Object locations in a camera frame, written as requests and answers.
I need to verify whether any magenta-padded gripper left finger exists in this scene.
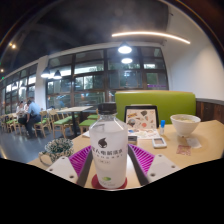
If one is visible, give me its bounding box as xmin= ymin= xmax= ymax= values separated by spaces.
xmin=45 ymin=144 xmax=95 ymax=188

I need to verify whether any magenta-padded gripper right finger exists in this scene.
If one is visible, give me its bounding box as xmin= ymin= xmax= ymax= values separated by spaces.
xmin=128 ymin=143 xmax=182 ymax=187

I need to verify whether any clear black-capped drink bottle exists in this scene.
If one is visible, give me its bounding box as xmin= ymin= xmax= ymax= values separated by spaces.
xmin=88 ymin=102 xmax=129 ymax=190

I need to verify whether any speckled green white mug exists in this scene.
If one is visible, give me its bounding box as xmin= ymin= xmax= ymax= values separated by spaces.
xmin=38 ymin=137 xmax=75 ymax=166

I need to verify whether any small white flat device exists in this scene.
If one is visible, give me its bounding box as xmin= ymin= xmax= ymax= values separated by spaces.
xmin=151 ymin=136 xmax=168 ymax=149

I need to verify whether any reddish paper card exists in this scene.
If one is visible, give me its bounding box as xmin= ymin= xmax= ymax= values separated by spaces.
xmin=175 ymin=143 xmax=192 ymax=157

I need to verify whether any flat round red coaster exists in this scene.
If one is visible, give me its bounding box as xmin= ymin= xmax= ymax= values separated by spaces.
xmin=91 ymin=173 xmax=128 ymax=191

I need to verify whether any white paper sheet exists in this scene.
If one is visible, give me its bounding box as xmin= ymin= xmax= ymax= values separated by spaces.
xmin=81 ymin=128 xmax=161 ymax=141

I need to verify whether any white paper napkin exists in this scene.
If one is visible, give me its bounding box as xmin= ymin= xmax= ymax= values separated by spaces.
xmin=185 ymin=136 xmax=203 ymax=150

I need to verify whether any small blue-capped white bottle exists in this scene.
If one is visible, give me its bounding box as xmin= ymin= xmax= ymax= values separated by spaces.
xmin=159 ymin=119 xmax=166 ymax=136

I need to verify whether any small dark box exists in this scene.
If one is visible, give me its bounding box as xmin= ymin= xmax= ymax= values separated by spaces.
xmin=127 ymin=134 xmax=139 ymax=146

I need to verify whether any group of green-cushioned wooden chairs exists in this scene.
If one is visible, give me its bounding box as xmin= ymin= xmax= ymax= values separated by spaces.
xmin=0 ymin=108 xmax=100 ymax=139

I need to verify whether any white ceramic bowl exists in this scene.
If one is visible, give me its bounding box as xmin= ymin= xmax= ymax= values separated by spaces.
xmin=169 ymin=113 xmax=202 ymax=138

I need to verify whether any person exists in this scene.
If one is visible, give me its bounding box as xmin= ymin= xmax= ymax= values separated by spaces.
xmin=15 ymin=100 xmax=28 ymax=122
xmin=23 ymin=98 xmax=43 ymax=139

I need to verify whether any light wooden dining table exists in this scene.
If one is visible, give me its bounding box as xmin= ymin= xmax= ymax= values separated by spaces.
xmin=56 ymin=105 xmax=94 ymax=136

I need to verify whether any long linear ceiling light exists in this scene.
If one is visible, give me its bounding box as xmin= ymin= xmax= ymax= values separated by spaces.
xmin=111 ymin=31 xmax=192 ymax=45

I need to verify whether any dark-framed window wall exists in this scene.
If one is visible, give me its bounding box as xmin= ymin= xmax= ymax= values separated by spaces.
xmin=0 ymin=46 xmax=169 ymax=116

